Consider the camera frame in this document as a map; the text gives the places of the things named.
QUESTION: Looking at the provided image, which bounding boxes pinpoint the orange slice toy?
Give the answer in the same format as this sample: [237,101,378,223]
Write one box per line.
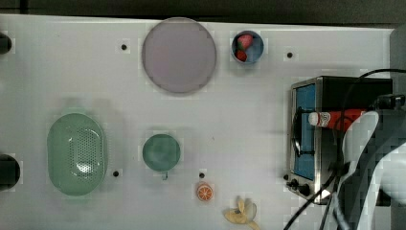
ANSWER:
[196,183,214,201]

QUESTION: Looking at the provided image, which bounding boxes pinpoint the green cup with handle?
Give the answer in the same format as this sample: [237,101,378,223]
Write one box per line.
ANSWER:
[143,133,181,180]

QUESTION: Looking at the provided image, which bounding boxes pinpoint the pink strawberry toy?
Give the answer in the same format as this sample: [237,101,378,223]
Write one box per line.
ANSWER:
[237,34,253,51]

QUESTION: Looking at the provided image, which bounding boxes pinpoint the red ketchup bottle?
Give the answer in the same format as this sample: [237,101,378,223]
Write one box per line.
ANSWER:
[308,109,365,131]

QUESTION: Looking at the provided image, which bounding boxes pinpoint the green colander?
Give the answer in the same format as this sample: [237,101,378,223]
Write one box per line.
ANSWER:
[47,113,107,196]

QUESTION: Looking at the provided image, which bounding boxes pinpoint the peeled banana toy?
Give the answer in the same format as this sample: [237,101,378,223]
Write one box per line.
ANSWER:
[223,197,260,230]

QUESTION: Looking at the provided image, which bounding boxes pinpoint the red strawberry toy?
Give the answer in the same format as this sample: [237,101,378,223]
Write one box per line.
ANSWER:
[236,50,247,62]

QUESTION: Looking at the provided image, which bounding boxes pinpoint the round grey plate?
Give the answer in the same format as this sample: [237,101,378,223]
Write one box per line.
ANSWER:
[142,17,216,93]

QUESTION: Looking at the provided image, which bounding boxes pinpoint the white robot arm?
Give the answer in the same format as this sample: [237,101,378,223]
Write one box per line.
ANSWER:
[332,109,406,230]

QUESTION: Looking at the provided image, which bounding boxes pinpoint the blue bowl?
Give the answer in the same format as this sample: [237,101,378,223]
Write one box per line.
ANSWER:
[231,31,264,64]

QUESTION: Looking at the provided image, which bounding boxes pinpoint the black toaster oven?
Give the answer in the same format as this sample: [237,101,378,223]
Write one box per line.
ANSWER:
[287,76,393,199]

